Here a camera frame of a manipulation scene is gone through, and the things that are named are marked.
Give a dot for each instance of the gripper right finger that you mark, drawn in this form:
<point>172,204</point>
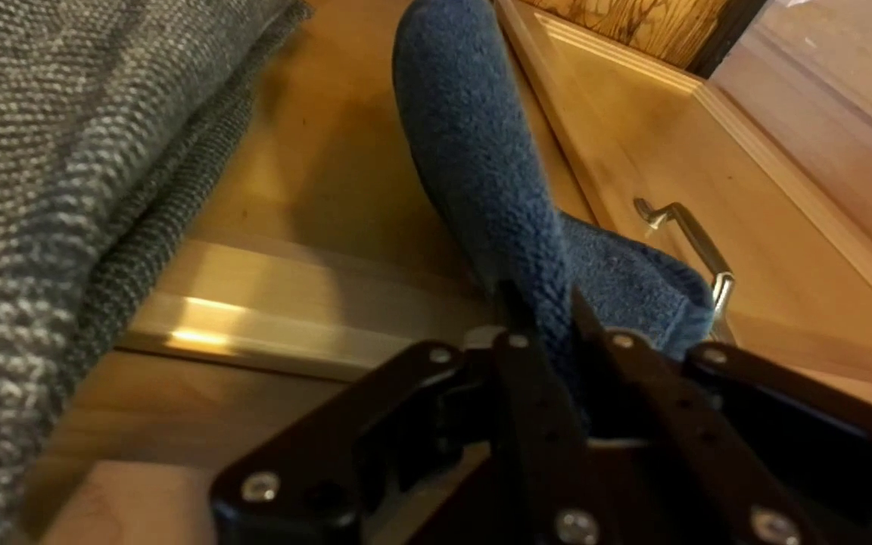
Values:
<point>678,424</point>

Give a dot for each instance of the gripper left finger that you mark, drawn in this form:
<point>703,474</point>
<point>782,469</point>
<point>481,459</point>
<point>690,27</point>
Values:
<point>527,424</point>

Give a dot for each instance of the blue towel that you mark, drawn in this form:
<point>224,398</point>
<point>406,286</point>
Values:
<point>481,166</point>

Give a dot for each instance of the grey knitted towel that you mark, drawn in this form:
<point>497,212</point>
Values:
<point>50,212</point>

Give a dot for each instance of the wooden cabinet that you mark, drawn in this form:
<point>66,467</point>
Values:
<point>421,227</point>

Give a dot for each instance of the wooden cabinet door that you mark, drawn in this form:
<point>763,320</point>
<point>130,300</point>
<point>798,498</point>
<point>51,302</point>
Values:
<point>716,197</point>

